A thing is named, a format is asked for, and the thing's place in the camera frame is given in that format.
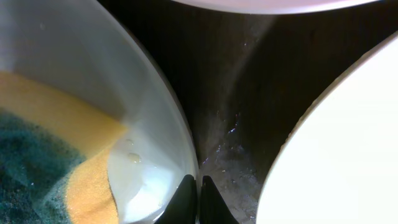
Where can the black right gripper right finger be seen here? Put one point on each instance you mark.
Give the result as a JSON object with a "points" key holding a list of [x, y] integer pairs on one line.
{"points": [[213, 209]]}

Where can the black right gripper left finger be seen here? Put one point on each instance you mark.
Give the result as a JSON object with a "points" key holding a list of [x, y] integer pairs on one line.
{"points": [[182, 208]]}

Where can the green and yellow sponge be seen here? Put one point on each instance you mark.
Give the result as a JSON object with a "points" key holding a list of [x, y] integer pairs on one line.
{"points": [[54, 156]]}

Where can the pale green plate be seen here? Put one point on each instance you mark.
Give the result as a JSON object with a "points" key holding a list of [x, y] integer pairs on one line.
{"points": [[80, 48]]}

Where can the dark brown serving tray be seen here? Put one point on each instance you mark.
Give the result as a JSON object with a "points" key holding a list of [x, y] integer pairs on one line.
{"points": [[244, 80]]}

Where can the cream white plate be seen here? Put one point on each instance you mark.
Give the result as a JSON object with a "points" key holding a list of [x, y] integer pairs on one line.
{"points": [[339, 164]]}

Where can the pink plate with yellow stain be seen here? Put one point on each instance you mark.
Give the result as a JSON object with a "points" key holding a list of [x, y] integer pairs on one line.
{"points": [[273, 6]]}

